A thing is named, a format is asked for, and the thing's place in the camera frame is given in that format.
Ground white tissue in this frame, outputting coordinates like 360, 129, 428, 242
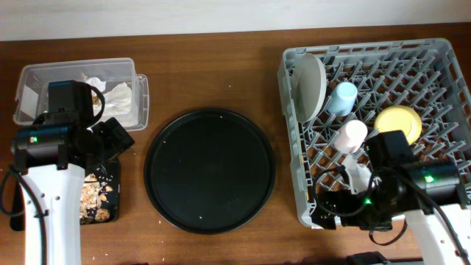
82, 74, 106, 92
101, 82, 138, 127

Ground food scraps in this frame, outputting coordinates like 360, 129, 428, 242
79, 166, 113, 225

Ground pink cup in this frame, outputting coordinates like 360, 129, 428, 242
333, 120, 368, 154

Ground yellow bowl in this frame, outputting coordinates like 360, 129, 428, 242
374, 105, 422, 145

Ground blue cup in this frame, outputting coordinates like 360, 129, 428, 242
327, 82, 358, 117

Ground grey plate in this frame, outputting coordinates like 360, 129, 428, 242
291, 54, 327, 123

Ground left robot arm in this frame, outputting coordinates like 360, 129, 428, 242
8, 80, 135, 264

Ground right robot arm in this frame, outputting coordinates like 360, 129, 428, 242
313, 130, 470, 264

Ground clear plastic waste bin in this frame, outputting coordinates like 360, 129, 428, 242
13, 57, 149, 132

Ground grey dishwasher rack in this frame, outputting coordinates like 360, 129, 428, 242
277, 38, 470, 229

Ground black rectangular tray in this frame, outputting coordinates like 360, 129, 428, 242
10, 158, 121, 232

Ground round black serving tray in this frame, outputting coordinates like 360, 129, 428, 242
144, 108, 276, 235

